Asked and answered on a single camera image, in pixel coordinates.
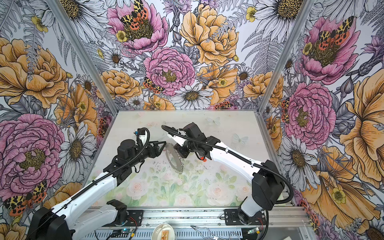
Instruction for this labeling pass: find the green circuit board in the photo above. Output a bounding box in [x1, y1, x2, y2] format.
[111, 228, 136, 238]

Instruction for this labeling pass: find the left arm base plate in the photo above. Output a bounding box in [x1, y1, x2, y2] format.
[104, 210, 144, 227]

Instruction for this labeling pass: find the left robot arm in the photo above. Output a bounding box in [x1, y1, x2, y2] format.
[27, 138, 167, 240]

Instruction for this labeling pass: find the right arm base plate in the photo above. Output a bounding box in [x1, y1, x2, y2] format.
[224, 209, 267, 226]

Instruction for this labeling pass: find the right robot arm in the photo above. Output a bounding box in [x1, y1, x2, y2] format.
[162, 123, 294, 225]

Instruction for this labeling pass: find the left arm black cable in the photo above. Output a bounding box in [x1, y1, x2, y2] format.
[26, 127, 151, 235]

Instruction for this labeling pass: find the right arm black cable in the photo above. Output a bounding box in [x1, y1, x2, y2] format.
[161, 124, 295, 205]

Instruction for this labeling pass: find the aluminium front rail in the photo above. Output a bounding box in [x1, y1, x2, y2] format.
[55, 206, 311, 229]

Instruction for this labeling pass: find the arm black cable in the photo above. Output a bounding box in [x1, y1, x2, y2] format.
[26, 127, 151, 235]
[161, 124, 295, 205]

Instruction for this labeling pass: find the white round dish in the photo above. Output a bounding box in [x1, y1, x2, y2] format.
[151, 223, 177, 240]

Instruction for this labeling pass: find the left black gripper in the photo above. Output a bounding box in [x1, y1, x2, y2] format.
[129, 140, 167, 166]

